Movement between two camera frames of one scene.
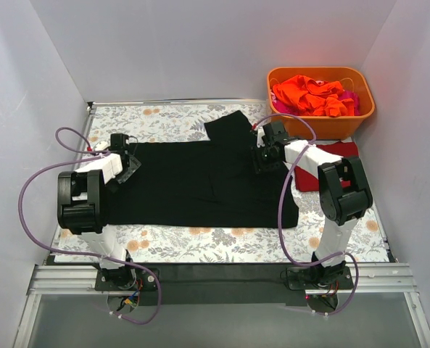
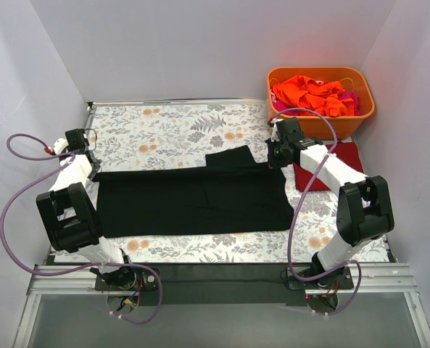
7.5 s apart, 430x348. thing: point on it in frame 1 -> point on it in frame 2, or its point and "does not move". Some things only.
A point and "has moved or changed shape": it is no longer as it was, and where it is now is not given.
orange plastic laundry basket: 333,100 does not move
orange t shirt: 312,97 does not move
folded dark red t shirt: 307,182 does not move
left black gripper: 130,167 -> 93,165
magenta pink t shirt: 286,108 does not move
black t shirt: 218,182 has moved or changed shape
